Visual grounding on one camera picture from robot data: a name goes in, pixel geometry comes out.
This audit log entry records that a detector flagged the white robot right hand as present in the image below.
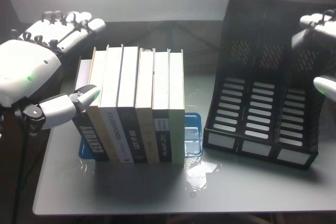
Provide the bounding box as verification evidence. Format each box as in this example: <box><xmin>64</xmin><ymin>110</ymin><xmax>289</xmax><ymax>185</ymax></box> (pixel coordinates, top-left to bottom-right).
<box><xmin>291</xmin><ymin>9</ymin><xmax>336</xmax><ymax>96</ymax></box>

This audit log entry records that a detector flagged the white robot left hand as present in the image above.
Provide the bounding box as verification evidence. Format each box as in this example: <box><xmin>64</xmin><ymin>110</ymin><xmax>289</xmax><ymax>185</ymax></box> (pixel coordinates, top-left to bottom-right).
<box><xmin>0</xmin><ymin>10</ymin><xmax>107</xmax><ymax>136</ymax></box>

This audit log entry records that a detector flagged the tan spine book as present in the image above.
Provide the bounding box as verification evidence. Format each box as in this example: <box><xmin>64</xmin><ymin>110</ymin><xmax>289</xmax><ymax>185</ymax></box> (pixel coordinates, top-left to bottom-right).
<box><xmin>87</xmin><ymin>46</ymin><xmax>119</xmax><ymax>162</ymax></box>

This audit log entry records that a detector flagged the white Fashion book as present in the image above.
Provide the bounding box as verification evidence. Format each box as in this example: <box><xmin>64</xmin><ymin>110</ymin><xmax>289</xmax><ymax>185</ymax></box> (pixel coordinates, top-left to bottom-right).
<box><xmin>98</xmin><ymin>44</ymin><xmax>135</xmax><ymax>164</ymax></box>

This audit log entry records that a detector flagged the black mesh file rack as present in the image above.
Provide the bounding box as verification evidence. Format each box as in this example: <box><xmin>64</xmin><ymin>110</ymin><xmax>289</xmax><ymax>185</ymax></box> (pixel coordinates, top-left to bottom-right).
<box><xmin>203</xmin><ymin>0</ymin><xmax>336</xmax><ymax>172</ymax></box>

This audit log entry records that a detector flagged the black Century book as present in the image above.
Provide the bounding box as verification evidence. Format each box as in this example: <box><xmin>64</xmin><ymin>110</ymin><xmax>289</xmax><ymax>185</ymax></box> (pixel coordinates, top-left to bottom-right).
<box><xmin>71</xmin><ymin>55</ymin><xmax>110</xmax><ymax>162</ymax></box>

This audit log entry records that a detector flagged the black book with grey label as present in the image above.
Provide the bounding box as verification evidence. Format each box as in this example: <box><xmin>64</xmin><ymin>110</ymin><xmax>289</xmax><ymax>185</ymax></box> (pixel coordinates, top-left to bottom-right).
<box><xmin>151</xmin><ymin>47</ymin><xmax>173</xmax><ymax>164</ymax></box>

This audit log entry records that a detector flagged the pale green book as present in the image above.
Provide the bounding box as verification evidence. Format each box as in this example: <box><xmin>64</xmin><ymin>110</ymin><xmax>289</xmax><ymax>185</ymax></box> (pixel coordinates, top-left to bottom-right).
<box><xmin>167</xmin><ymin>48</ymin><xmax>186</xmax><ymax>166</ymax></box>

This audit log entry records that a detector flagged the blue plastic bookend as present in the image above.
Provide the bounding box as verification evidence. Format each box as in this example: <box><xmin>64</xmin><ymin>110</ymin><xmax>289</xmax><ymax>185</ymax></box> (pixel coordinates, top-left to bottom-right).
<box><xmin>78</xmin><ymin>112</ymin><xmax>204</xmax><ymax>161</ymax></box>

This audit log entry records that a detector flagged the clear plastic film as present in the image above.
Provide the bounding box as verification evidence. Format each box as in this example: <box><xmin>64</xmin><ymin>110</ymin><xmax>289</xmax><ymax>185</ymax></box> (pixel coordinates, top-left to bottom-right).
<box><xmin>183</xmin><ymin>159</ymin><xmax>224</xmax><ymax>192</ymax></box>

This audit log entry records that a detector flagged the black hanging cable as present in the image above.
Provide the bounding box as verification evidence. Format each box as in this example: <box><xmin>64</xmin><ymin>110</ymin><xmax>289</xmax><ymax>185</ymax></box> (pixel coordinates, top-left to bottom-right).
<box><xmin>12</xmin><ymin>119</ymin><xmax>30</xmax><ymax>224</ymax></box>

